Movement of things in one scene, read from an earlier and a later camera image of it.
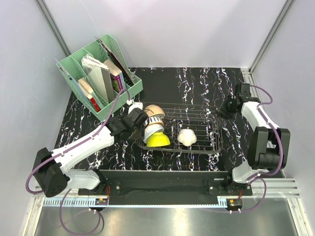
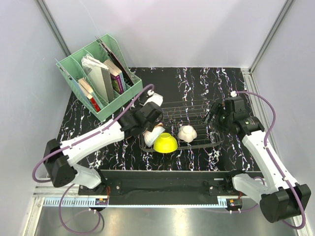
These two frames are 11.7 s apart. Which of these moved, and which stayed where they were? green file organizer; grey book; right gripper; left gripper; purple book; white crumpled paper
Moved: right gripper; left gripper
Stayed: purple book; grey book; white crumpled paper; green file organizer
